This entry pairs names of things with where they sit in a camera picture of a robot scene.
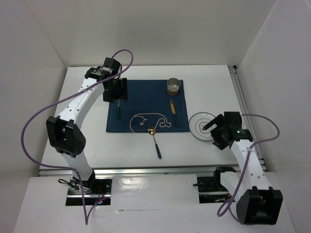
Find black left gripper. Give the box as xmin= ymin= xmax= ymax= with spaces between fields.
xmin=102 ymin=77 xmax=127 ymax=103

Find gold fork green handle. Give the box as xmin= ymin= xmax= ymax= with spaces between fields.
xmin=117 ymin=99 xmax=121 ymax=120

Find blue whale placemat cloth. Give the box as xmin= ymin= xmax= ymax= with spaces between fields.
xmin=106 ymin=80 xmax=189 ymax=133

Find small metal cup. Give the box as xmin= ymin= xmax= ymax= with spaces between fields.
xmin=167 ymin=78 xmax=181 ymax=96

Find gold knife green handle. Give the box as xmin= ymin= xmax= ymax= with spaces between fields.
xmin=170 ymin=100 xmax=179 ymax=127

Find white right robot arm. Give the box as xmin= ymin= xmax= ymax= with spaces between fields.
xmin=203 ymin=112 xmax=283 ymax=225

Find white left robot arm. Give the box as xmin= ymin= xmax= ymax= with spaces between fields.
xmin=46 ymin=58 xmax=127 ymax=194

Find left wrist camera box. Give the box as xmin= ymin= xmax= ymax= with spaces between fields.
xmin=96 ymin=67 xmax=113 ymax=75

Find gold spoon green handle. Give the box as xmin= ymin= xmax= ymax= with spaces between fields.
xmin=148 ymin=127 xmax=162 ymax=159

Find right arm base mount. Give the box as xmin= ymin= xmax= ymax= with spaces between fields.
xmin=192 ymin=169 xmax=231 ymax=204

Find right side aluminium rail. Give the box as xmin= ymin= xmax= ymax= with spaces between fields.
xmin=227 ymin=65 xmax=267 ymax=171

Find aluminium rail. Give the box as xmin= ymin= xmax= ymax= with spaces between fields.
xmin=38 ymin=164 xmax=268 ymax=176
xmin=227 ymin=65 xmax=267 ymax=171

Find front aluminium rail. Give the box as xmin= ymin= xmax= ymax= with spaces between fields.
xmin=38 ymin=164 xmax=268 ymax=176

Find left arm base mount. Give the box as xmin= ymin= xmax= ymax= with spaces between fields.
xmin=58 ymin=178 xmax=112 ymax=206

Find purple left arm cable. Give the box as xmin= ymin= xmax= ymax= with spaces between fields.
xmin=20 ymin=49 xmax=134 ymax=225

